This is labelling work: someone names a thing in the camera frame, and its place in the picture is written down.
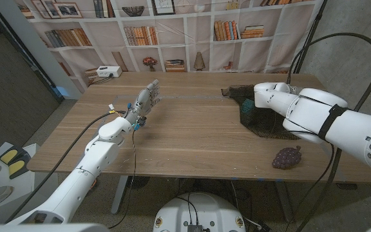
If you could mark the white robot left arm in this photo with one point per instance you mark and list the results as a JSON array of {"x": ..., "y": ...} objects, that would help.
[{"x": 89, "y": 164}]

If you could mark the grey tape outline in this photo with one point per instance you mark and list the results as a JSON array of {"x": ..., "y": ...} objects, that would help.
[{"x": 172, "y": 96}]

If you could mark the yellow black foot pedal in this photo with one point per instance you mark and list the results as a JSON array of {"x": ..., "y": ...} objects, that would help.
[
  {"x": 9, "y": 156},
  {"x": 17, "y": 167}
]

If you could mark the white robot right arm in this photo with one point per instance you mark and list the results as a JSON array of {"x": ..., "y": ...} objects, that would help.
[{"x": 349, "y": 129}]

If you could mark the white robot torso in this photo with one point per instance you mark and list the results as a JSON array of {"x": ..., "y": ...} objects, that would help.
[{"x": 201, "y": 212}]

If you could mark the white table leg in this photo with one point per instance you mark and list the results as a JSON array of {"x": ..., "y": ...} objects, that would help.
[{"x": 120, "y": 195}]

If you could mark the printed bookshelf backdrop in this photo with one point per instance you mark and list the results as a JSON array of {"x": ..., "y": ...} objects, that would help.
[{"x": 192, "y": 42}]

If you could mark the black mesh netting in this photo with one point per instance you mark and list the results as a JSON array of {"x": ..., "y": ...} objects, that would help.
[{"x": 259, "y": 124}]

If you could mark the purple toy grape bunch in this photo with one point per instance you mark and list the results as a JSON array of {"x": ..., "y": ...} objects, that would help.
[{"x": 285, "y": 158}]

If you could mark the white power strip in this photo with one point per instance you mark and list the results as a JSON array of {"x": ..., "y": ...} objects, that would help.
[{"x": 109, "y": 71}]

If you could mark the white platform box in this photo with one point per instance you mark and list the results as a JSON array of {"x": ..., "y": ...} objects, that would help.
[{"x": 24, "y": 190}]

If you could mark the black round floor base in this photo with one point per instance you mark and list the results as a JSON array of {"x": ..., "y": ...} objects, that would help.
[{"x": 138, "y": 182}]

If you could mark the black backdrop stand pole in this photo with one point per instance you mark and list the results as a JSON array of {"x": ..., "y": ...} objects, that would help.
[{"x": 311, "y": 35}]

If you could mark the grey table leg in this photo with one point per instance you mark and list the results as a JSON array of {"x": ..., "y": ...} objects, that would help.
[{"x": 283, "y": 201}]

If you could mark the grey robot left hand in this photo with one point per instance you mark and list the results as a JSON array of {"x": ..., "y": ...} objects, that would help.
[{"x": 145, "y": 103}]

